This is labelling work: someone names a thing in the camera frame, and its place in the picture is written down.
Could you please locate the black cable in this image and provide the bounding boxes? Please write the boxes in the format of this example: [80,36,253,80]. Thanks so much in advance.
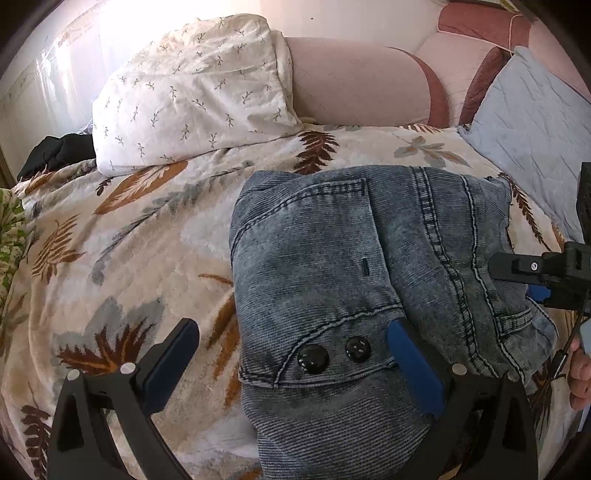
[549,309,585,384]

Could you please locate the pink bolster cushion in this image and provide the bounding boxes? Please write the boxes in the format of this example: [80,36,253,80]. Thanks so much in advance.
[284,37,450,127]

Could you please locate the light blue pillow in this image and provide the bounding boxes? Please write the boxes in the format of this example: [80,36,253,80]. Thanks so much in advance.
[457,45,591,245]

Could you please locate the black cloth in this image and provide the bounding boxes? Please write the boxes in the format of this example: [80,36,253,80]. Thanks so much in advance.
[17,133,97,182]

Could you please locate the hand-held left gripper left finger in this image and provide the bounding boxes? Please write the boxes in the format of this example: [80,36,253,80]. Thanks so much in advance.
[46,318,200,480]

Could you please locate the white cable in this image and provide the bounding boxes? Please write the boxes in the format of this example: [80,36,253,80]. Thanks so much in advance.
[505,11,525,51]

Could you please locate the pink sofa cushions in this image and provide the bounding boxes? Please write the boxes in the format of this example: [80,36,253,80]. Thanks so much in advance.
[413,2,591,125]

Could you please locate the white leaf-print pillow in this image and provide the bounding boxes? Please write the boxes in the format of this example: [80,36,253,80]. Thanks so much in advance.
[91,15,303,177]

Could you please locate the green patterned cloth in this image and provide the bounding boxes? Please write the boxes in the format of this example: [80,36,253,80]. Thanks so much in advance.
[0,188,28,296]

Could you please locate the leaf-print blanket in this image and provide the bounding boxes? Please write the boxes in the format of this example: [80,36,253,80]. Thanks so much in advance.
[0,124,583,480]

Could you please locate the person's right hand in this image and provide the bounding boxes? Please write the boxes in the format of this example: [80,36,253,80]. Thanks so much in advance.
[567,339,591,411]

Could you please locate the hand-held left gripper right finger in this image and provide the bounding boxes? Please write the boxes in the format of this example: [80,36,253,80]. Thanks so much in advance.
[387,318,540,480]

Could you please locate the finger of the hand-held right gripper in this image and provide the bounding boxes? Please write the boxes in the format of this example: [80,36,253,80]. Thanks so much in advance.
[488,251,553,304]

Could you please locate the blue denim pants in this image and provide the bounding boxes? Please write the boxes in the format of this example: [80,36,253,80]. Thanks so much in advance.
[229,165,559,480]

